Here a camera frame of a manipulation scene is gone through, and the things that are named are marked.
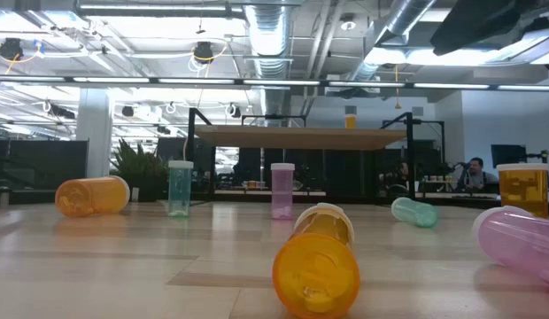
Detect pink medicine bottle white cap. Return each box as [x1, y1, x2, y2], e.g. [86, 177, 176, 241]
[470, 205, 549, 290]
[270, 162, 297, 221]

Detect green medicine bottle white cap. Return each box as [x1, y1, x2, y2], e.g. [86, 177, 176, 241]
[167, 159, 195, 219]
[390, 196, 439, 230]

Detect wooden shelf black legs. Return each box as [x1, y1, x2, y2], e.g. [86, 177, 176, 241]
[183, 107, 418, 212]

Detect person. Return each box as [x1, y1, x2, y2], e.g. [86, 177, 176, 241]
[455, 157, 499, 194]
[390, 161, 411, 196]

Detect black ceiling spotlight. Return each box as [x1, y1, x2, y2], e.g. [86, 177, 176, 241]
[193, 41, 215, 65]
[0, 37, 24, 61]

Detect green potted plant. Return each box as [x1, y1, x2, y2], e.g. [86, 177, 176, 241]
[109, 137, 169, 204]

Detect white building pillar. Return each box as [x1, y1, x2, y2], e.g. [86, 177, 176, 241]
[76, 88, 115, 179]

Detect black background monitor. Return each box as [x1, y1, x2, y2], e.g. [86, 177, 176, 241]
[491, 144, 528, 169]

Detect black room divider panel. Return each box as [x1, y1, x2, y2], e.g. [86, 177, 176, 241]
[0, 139, 89, 191]

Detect silver ventilation duct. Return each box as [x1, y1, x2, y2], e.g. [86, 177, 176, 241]
[244, 3, 297, 115]

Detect black aluminium table frame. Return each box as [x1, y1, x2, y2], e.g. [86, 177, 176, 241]
[0, 74, 549, 210]

